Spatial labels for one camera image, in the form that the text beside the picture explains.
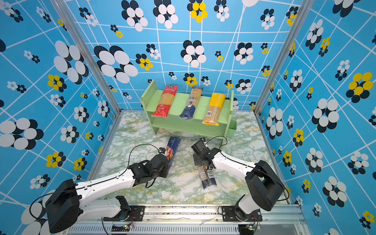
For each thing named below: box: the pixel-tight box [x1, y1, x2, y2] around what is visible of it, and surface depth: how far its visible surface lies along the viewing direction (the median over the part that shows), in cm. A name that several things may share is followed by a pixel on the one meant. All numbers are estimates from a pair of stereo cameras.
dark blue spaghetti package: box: [165, 136, 182, 168], surface depth 93 cm
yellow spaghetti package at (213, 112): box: [201, 92, 227, 127], surface depth 80 cm
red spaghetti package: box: [151, 84, 179, 118], surface depth 86 cm
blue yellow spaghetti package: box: [179, 86, 205, 120], surface depth 84 cm
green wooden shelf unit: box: [140, 79, 235, 143], surface depth 87 cm
